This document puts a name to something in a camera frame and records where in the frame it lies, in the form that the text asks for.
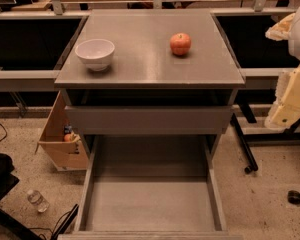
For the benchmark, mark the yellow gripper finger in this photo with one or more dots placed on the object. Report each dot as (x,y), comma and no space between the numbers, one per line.
(280,31)
(285,111)

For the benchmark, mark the red apple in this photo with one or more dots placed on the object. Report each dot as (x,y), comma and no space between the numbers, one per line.
(180,44)

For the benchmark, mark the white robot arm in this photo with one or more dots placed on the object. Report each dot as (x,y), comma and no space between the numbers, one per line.
(294,37)

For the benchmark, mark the grey drawer cabinet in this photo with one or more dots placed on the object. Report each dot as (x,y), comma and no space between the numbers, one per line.
(145,73)

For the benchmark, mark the open grey middle drawer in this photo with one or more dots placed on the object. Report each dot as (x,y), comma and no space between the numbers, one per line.
(150,188)

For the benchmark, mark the closed grey top drawer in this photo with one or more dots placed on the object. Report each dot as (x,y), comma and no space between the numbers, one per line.
(149,120)

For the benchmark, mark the white ceramic bowl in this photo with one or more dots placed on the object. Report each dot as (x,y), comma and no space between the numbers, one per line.
(95,54)

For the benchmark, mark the orange fruit in box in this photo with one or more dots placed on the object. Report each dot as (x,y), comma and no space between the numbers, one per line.
(69,137)

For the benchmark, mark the cardboard box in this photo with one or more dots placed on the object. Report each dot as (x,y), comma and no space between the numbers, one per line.
(65,156)

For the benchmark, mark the clear plastic water bottle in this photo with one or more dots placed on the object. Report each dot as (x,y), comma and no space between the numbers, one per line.
(37,200)

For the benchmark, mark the black chair base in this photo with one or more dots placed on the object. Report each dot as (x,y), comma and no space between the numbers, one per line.
(7,182)

